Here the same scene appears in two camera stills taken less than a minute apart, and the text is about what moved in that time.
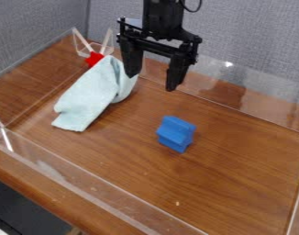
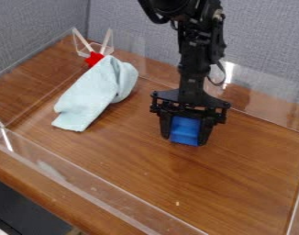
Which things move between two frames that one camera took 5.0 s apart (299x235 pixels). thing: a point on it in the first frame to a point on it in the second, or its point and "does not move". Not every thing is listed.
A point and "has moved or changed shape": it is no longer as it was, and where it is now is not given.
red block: (94, 59) does not move
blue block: (175, 132) has moved or changed shape
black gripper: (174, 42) to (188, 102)
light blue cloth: (102, 85) does not move
